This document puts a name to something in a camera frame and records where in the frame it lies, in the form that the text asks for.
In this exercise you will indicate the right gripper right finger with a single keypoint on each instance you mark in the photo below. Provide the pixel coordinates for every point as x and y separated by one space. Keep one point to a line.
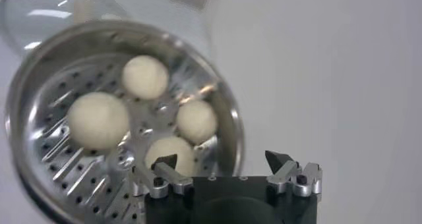
287 176

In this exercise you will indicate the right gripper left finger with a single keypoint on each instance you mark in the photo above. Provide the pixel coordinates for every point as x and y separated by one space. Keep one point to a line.
171 177

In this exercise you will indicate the perforated steel steamer basket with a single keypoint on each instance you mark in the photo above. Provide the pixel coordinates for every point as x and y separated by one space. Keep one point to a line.
82 179

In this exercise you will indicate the white steamed baozi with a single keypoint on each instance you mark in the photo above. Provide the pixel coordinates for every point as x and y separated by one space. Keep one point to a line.
196 121
145 77
98 120
171 146

